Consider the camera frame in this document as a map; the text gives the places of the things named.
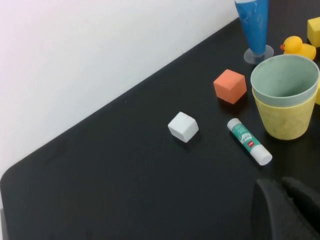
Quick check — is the green plastic cup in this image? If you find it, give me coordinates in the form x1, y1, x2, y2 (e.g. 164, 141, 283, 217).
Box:
250, 54, 320, 108

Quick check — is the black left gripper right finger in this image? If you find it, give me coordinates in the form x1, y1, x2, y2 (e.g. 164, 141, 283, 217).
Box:
281, 176, 320, 240

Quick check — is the tall blue conical glass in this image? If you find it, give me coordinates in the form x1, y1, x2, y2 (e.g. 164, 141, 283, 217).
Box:
234, 0, 275, 66

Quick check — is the white foam cube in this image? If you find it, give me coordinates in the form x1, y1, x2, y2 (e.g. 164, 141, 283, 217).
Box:
167, 111, 200, 144

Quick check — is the yellow plastic cup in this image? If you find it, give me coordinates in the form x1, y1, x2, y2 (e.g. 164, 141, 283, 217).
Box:
251, 84, 320, 141

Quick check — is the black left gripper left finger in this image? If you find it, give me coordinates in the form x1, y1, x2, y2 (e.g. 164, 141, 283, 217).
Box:
250, 178, 313, 240

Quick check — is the orange foam cube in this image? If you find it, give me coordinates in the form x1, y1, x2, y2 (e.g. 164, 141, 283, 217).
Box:
213, 68, 248, 105

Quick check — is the yellow rubber duck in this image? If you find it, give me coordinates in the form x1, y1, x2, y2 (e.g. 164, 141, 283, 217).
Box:
279, 35, 317, 61

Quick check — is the green white glue stick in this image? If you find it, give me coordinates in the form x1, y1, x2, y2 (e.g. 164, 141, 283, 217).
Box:
226, 118, 273, 167

